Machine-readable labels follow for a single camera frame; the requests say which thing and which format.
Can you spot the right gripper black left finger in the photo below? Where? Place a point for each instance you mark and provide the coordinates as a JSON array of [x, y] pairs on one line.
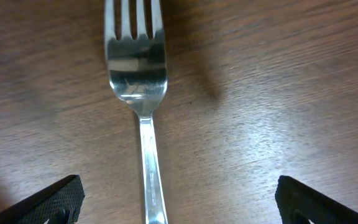
[[59, 203]]

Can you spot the metal fork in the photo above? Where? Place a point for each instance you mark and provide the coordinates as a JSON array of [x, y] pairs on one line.
[[138, 77]]

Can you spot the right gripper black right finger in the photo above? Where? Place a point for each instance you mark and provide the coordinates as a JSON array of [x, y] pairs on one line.
[[300, 204]]

